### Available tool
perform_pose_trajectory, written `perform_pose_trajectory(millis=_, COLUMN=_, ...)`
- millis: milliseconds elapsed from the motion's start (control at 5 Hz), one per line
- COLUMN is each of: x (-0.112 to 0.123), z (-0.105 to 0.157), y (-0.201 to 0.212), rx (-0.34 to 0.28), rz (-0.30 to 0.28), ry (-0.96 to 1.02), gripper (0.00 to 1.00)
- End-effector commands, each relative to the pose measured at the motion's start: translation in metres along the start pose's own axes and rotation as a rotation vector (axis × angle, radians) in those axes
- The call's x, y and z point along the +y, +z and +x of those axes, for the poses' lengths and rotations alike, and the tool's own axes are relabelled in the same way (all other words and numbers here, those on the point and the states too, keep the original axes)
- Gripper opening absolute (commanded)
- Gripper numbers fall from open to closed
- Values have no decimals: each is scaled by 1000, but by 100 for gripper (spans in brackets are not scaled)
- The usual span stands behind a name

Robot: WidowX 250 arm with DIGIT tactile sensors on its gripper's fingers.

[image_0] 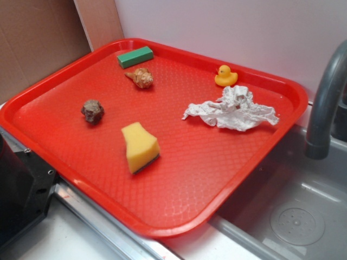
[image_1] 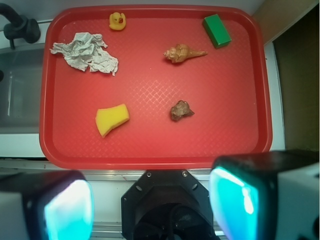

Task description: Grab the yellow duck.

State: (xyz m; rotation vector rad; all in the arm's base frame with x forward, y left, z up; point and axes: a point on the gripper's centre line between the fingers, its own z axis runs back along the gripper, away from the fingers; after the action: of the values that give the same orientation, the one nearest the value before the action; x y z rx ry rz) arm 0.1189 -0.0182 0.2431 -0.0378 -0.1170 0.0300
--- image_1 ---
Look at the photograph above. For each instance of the red plastic tray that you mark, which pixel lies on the red plastic tray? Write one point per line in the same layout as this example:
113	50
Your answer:
227	90

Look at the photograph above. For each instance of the yellow sponge piece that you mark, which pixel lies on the yellow sponge piece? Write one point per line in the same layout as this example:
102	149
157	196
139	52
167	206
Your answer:
107	119

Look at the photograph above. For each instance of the black faucet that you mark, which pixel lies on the black faucet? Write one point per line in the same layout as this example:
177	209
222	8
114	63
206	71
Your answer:
19	26

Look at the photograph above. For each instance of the crumpled white paper towel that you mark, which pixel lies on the crumpled white paper towel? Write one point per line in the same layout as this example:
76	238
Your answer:
87	51

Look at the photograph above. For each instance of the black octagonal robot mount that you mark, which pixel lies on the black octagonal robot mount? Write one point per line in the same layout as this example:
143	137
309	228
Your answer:
167	205

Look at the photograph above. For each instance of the tan spiral seashell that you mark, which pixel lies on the tan spiral seashell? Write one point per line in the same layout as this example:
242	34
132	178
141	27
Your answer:
182	52

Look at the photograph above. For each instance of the green rectangular block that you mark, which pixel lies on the green rectangular block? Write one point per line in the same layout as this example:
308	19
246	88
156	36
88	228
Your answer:
216	31

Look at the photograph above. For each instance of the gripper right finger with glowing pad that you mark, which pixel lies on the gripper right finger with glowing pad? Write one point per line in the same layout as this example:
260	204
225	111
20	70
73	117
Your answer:
273	195

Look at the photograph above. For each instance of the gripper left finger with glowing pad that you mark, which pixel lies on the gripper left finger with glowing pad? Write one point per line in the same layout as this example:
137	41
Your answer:
52	205

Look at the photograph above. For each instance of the brown rock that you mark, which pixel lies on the brown rock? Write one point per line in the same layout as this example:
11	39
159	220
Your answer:
180	110

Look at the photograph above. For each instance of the steel sink basin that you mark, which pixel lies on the steel sink basin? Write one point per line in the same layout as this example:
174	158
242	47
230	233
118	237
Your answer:
20	89

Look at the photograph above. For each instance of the yellow rubber duck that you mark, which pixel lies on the yellow rubber duck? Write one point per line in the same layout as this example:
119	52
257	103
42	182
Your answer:
117	21

